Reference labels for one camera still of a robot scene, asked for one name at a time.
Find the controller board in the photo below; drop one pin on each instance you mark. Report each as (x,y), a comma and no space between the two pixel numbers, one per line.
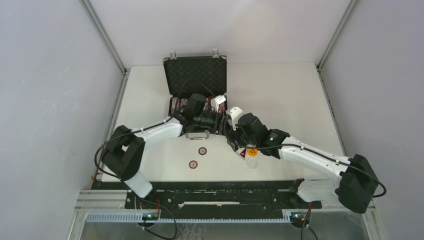
(150,217)
(299,217)

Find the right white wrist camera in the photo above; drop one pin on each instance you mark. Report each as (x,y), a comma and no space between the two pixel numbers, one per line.
(234,113)

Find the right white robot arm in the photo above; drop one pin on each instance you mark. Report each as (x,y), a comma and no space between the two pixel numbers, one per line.
(349,180)

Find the orange big blind button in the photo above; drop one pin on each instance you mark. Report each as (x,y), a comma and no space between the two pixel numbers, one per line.
(252,152)

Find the white cable duct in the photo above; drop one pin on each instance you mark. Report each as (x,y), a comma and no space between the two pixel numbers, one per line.
(132,217)

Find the clear dealer button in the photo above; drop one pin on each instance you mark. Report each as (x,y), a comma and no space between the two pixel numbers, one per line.
(252,163)

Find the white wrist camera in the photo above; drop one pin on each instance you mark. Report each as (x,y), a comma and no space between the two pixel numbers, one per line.
(234,113)
(219,103)

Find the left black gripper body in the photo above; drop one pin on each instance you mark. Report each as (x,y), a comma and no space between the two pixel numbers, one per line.
(205,120)

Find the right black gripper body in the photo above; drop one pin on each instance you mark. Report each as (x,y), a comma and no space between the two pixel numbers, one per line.
(241,139)

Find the black aluminium poker case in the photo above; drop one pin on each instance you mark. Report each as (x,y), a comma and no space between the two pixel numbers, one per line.
(205,75)

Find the red poker chip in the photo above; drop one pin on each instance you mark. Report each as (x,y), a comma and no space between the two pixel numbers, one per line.
(193,164)

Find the red triangular all-in button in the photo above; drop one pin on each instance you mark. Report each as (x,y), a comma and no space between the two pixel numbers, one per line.
(241,152)

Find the left controller board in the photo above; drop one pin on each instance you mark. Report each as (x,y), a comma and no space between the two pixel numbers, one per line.
(150,217)

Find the orange black poker chip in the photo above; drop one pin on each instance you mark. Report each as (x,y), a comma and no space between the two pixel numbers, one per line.
(202,151)

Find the right controller board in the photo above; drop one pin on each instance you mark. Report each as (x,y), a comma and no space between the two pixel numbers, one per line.
(299,217)

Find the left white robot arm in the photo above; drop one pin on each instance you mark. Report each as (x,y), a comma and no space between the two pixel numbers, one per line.
(121,156)

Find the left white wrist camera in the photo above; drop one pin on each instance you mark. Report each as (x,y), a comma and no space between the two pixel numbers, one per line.
(219,103)

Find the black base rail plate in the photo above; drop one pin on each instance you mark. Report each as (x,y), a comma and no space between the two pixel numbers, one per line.
(221,199)

